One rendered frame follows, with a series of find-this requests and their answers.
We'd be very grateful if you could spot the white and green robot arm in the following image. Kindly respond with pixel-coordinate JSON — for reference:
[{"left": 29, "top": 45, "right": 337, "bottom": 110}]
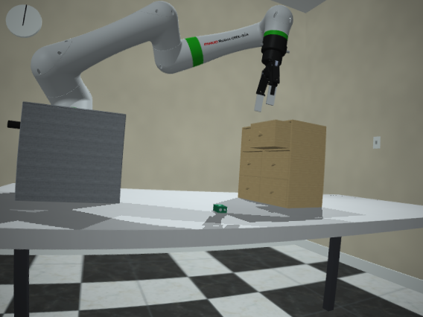
[{"left": 31, "top": 1, "right": 293, "bottom": 109}]

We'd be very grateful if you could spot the tan wooden drawer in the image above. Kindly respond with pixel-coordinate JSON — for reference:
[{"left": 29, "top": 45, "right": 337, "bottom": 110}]
[
  {"left": 238, "top": 176, "right": 261, "bottom": 201},
  {"left": 262, "top": 151, "right": 290, "bottom": 177},
  {"left": 240, "top": 152, "right": 262, "bottom": 175},
  {"left": 261, "top": 178, "right": 288, "bottom": 206},
  {"left": 249, "top": 120, "right": 291, "bottom": 150},
  {"left": 242, "top": 129, "right": 262, "bottom": 150}
]

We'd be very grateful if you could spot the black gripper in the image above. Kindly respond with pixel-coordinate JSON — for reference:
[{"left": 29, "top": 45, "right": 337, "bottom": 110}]
[{"left": 254, "top": 51, "right": 282, "bottom": 112}]

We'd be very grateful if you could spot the brown chest of drawers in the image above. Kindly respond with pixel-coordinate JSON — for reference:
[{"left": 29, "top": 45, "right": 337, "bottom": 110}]
[{"left": 238, "top": 120, "right": 326, "bottom": 208}]

